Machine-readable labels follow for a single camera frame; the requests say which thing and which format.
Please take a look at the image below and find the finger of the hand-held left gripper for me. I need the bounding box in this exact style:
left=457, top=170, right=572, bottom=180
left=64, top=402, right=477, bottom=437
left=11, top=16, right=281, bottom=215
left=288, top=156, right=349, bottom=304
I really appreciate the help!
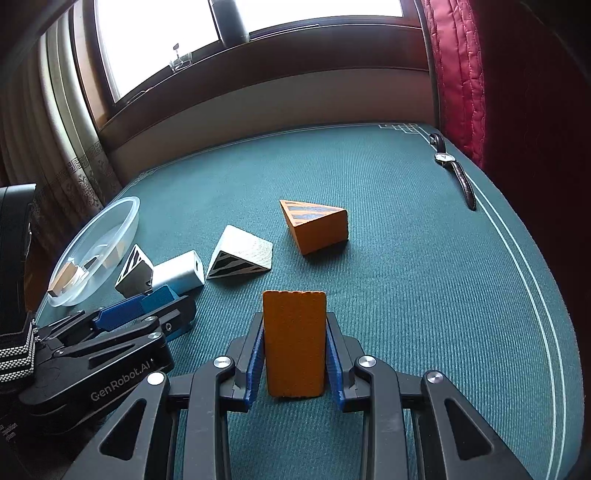
left=37, top=295, right=154, bottom=344
left=45, top=295, right=197, bottom=370

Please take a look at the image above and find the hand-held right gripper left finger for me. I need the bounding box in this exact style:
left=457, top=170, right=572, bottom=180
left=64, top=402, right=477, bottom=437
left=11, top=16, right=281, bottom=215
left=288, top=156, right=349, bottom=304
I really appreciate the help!
left=62, top=311, right=266, bottom=480

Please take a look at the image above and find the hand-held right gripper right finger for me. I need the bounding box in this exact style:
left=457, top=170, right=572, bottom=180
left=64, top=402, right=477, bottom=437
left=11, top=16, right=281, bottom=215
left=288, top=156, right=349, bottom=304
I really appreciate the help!
left=323, top=311, right=534, bottom=480

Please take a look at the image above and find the blue triangular block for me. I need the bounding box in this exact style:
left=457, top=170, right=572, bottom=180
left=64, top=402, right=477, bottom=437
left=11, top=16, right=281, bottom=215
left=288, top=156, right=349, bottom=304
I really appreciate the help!
left=140, top=285, right=192, bottom=340

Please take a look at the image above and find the white charger plug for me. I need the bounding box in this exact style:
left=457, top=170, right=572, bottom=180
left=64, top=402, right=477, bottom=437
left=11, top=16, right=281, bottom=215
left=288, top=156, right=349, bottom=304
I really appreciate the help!
left=150, top=250, right=205, bottom=296

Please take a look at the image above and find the white striped triangular block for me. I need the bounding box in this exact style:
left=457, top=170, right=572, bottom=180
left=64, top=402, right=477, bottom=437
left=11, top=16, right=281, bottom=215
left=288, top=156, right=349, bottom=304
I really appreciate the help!
left=115, top=244, right=155, bottom=298
left=205, top=225, right=274, bottom=280

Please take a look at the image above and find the orange striped triangular block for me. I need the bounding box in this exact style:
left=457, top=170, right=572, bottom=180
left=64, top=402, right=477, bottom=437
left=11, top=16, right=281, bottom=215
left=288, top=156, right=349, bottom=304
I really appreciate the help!
left=262, top=290, right=328, bottom=398
left=279, top=199, right=349, bottom=256

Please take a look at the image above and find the rectangular wooden block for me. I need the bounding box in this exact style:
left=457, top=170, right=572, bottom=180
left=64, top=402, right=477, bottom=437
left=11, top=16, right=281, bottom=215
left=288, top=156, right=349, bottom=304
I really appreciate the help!
left=48, top=261, right=88, bottom=297

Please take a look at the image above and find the clear plastic bowl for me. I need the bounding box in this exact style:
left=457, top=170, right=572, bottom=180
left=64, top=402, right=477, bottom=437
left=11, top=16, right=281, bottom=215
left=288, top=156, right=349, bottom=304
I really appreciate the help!
left=46, top=196, right=140, bottom=308

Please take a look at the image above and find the beige patterned curtain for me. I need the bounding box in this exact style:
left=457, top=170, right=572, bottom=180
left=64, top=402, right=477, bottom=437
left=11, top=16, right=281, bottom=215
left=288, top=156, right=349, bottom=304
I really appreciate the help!
left=0, top=23, right=123, bottom=222

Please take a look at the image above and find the clear glass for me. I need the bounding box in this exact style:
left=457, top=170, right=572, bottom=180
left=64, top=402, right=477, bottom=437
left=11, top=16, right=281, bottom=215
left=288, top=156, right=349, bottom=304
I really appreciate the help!
left=168, top=44, right=194, bottom=73

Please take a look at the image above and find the dark bottle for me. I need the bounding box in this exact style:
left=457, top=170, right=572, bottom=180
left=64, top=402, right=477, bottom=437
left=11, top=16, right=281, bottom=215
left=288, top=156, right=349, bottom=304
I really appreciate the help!
left=209, top=0, right=251, bottom=47

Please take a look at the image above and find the red quilted curtain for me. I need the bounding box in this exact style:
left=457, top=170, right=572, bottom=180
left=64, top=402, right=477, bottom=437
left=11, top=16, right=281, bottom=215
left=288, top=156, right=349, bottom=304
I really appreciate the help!
left=416, top=0, right=509, bottom=169

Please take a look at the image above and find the wristwatch with dark strap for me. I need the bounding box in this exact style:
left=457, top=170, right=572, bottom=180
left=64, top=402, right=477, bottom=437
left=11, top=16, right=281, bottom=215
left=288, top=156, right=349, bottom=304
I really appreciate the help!
left=428, top=132, right=477, bottom=212

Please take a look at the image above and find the wooden window frame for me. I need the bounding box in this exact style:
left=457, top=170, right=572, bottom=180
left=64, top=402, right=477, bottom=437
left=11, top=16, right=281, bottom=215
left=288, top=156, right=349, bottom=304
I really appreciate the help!
left=69, top=0, right=432, bottom=134

